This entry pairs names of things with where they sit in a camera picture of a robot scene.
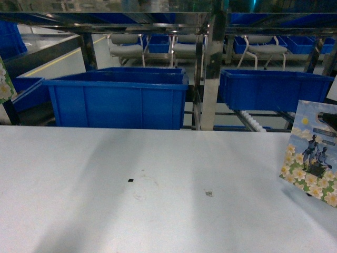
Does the grey chair right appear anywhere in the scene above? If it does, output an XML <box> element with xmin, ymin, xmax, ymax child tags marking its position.
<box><xmin>237</xmin><ymin>35</ymin><xmax>288</xmax><ymax>71</ymax></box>

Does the large blue bin near table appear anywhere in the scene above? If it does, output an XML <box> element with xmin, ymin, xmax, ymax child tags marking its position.
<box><xmin>43</xmin><ymin>71</ymin><xmax>189</xmax><ymax>130</ymax></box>

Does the grey chair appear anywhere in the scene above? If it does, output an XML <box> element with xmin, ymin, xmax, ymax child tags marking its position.
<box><xmin>237</xmin><ymin>35</ymin><xmax>288</xmax><ymax>71</ymax></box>
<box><xmin>107</xmin><ymin>34</ymin><xmax>145</xmax><ymax>67</ymax></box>

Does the steel rack vertical post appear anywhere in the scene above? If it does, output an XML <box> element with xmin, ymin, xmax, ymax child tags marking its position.
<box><xmin>201</xmin><ymin>1</ymin><xmax>229</xmax><ymax>131</ymax></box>

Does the flower gift bag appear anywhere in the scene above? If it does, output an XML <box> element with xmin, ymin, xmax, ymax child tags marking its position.
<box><xmin>0</xmin><ymin>59</ymin><xmax>17</xmax><ymax>104</ymax></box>
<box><xmin>280</xmin><ymin>100</ymin><xmax>336</xmax><ymax>207</ymax></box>

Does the blue bin on rollers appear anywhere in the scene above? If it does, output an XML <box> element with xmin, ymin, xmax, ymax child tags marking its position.
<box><xmin>219</xmin><ymin>69</ymin><xmax>334</xmax><ymax>112</ymax></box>

